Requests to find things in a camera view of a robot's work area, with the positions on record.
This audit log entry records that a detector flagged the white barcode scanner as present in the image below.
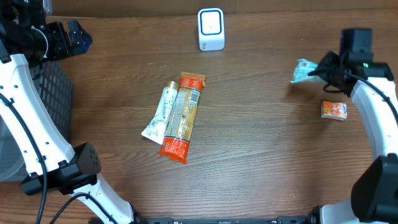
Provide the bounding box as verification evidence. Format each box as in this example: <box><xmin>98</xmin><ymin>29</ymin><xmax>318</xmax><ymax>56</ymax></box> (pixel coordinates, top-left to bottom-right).
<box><xmin>197</xmin><ymin>7</ymin><xmax>225</xmax><ymax>51</ymax></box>

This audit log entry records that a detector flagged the orange pasta packet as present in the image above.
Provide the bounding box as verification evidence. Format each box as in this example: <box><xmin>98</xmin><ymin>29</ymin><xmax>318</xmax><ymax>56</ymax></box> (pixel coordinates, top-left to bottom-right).
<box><xmin>158</xmin><ymin>72</ymin><xmax>206</xmax><ymax>164</ymax></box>

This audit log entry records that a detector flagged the white bamboo print tube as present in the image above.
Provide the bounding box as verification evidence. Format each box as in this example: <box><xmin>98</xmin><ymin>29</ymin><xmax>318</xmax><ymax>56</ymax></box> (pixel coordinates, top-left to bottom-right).
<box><xmin>141</xmin><ymin>81</ymin><xmax>178</xmax><ymax>144</ymax></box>

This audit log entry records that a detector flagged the grey plastic shopping basket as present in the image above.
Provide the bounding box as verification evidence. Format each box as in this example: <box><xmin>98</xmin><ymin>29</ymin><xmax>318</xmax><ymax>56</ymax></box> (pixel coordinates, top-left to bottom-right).
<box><xmin>1</xmin><ymin>62</ymin><xmax>73</xmax><ymax>182</ymax></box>

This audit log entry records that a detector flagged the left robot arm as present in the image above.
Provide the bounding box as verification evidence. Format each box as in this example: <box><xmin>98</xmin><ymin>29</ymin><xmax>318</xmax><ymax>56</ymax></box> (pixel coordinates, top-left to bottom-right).
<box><xmin>1</xmin><ymin>1</ymin><xmax>142</xmax><ymax>223</ymax></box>

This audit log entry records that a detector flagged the small orange snack packet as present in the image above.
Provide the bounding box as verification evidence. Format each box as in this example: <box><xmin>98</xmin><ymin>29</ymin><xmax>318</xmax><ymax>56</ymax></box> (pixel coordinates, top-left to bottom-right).
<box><xmin>320</xmin><ymin>101</ymin><xmax>348</xmax><ymax>121</ymax></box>

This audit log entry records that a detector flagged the teal wet wipes packet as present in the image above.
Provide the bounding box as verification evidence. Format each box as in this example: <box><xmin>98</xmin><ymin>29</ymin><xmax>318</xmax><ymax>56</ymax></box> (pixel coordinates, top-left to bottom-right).
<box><xmin>290</xmin><ymin>58</ymin><xmax>326</xmax><ymax>84</ymax></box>

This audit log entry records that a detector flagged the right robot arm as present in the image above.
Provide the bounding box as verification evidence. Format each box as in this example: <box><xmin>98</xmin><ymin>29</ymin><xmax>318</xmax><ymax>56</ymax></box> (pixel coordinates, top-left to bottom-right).
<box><xmin>308</xmin><ymin>28</ymin><xmax>397</xmax><ymax>224</ymax></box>

